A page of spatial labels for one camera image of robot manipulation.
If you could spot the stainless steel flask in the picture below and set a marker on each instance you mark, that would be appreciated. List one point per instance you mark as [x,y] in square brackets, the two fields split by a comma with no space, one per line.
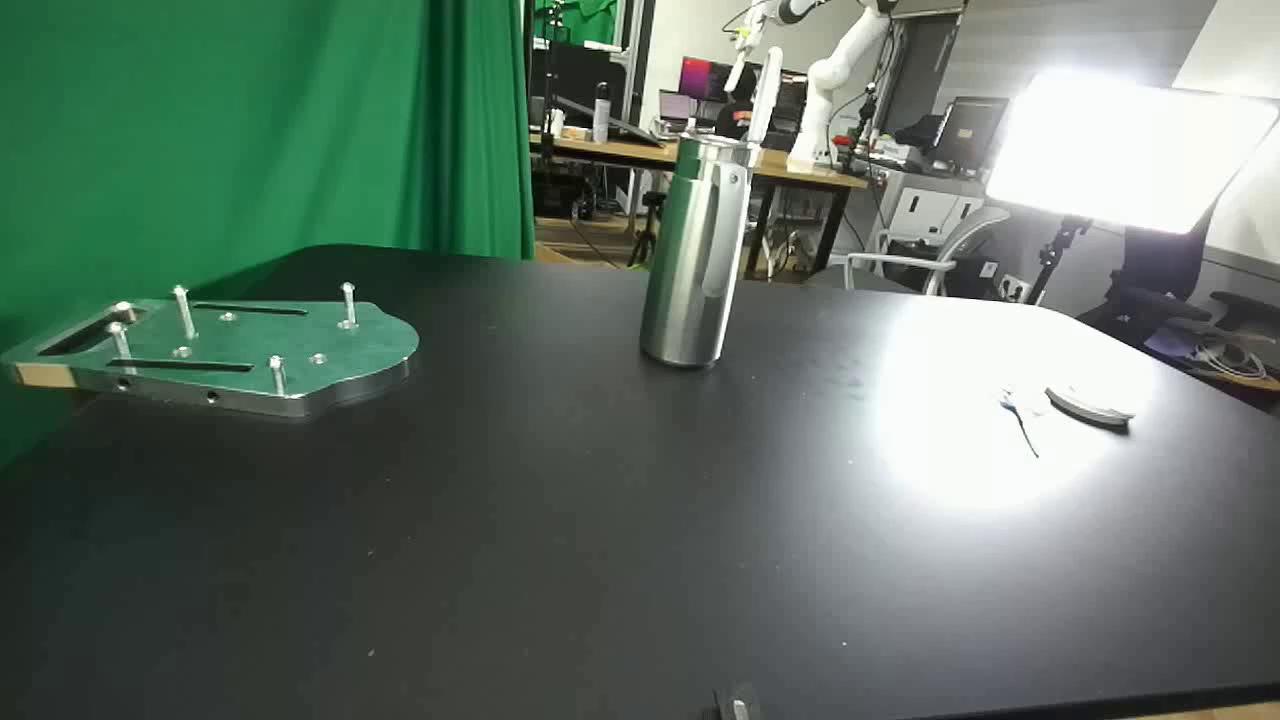
[699,264]

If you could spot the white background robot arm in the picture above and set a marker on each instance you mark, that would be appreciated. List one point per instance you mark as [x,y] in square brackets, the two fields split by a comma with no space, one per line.
[825,76]

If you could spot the white round flask lid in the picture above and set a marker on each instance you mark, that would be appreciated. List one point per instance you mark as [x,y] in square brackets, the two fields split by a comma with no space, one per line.
[1089,408]

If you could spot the wooden background desk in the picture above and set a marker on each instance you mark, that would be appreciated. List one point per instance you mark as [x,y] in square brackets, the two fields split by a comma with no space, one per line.
[701,155]

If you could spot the metal mounting plate with bolts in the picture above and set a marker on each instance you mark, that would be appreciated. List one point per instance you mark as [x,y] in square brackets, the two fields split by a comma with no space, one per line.
[266,356]

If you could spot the bright studio light panel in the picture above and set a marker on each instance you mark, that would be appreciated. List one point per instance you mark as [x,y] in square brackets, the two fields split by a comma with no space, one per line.
[1122,155]

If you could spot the green backdrop curtain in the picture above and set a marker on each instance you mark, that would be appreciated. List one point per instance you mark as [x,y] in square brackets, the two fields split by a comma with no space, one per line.
[178,140]

